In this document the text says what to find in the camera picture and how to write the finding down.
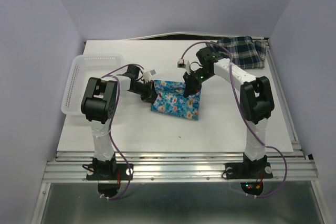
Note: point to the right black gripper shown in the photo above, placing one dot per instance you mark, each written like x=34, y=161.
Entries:
x=191, y=87

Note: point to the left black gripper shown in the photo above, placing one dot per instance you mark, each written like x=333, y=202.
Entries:
x=150, y=95

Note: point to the blue floral skirt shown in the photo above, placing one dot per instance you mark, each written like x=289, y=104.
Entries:
x=171, y=101

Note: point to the navy plaid skirt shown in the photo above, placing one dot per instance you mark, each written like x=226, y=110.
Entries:
x=247, y=54

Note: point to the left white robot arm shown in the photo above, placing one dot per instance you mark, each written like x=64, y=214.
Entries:
x=99, y=104

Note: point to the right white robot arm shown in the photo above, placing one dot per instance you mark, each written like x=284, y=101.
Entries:
x=255, y=103

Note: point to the white plastic basket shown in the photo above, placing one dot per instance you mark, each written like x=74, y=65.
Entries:
x=84, y=67

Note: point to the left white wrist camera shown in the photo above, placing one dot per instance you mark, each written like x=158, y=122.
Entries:
x=147, y=76

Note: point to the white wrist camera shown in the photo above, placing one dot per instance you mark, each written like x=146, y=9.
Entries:
x=184, y=64
x=147, y=76

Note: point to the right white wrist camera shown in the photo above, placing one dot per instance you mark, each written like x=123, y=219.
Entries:
x=184, y=64

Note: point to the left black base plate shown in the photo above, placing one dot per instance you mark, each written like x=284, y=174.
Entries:
x=122, y=172

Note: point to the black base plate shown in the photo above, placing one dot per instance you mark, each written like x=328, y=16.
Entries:
x=122, y=172
x=248, y=171

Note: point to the aluminium mounting rail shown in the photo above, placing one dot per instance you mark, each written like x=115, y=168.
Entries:
x=178, y=167

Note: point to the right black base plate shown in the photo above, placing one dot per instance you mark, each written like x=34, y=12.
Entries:
x=248, y=171

